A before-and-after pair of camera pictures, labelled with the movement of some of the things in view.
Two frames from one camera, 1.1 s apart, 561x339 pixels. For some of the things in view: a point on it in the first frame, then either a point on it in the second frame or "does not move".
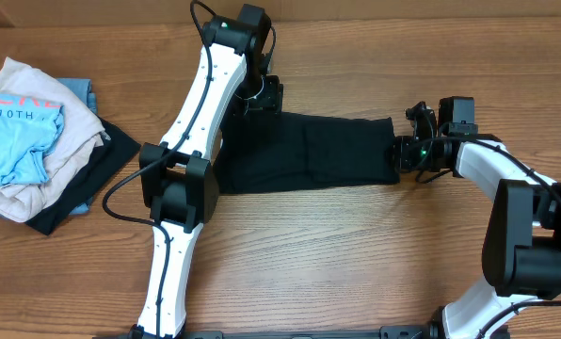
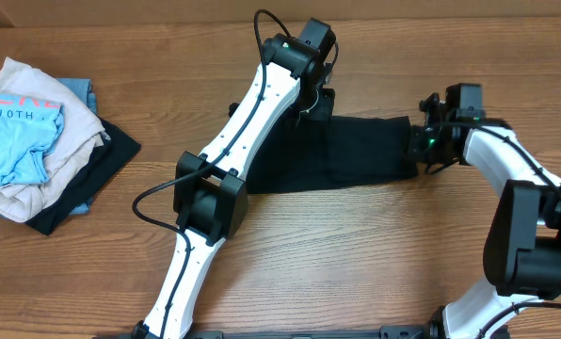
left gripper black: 272,101 → 323,108
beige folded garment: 81,134 does not move
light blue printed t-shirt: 15,137 does not move
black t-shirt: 285,150 does not move
